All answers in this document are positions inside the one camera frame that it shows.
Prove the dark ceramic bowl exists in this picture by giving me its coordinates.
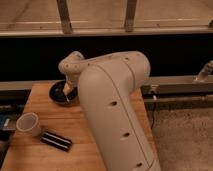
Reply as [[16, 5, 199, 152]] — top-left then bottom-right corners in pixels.
[[49, 80, 78, 106]]

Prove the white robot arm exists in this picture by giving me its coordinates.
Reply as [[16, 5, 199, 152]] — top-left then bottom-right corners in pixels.
[[59, 51, 161, 171]]

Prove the translucent plastic cup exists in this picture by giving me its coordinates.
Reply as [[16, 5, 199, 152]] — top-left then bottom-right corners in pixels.
[[16, 112, 42, 137]]

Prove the left metal window post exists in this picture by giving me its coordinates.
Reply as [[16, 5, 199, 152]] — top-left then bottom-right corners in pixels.
[[56, 0, 72, 34]]

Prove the metal window post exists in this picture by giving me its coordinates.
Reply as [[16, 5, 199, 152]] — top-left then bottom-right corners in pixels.
[[124, 0, 137, 32], [56, 0, 72, 34]]

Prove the right metal window post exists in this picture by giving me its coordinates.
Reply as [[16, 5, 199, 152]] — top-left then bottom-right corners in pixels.
[[124, 0, 137, 32]]

